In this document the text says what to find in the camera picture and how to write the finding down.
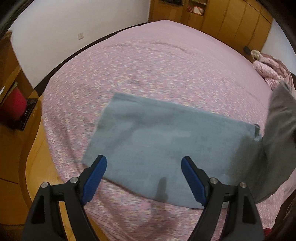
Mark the wooden bed frame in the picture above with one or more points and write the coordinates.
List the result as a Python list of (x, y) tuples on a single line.
[(37, 165)]

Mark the white wall socket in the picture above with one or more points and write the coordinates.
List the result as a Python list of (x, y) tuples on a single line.
[(80, 36)]

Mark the red bag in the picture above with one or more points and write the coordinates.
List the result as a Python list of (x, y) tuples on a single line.
[(15, 104)]

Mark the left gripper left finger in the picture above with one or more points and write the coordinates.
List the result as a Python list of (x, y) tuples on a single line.
[(44, 220)]

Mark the wooden wardrobe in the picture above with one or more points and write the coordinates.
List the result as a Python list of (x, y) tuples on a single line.
[(242, 25)]

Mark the grey-blue fleece pants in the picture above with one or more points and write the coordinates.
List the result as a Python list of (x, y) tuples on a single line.
[(144, 141)]

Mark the pink floral bed sheet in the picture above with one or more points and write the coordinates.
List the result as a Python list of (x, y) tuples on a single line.
[(164, 61)]

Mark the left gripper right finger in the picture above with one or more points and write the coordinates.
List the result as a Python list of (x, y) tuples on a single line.
[(242, 221)]

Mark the wooden bedside cabinet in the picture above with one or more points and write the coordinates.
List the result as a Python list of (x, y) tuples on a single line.
[(12, 76)]

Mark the pink quilted jacket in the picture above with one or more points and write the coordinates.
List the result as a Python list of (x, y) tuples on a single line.
[(272, 70)]

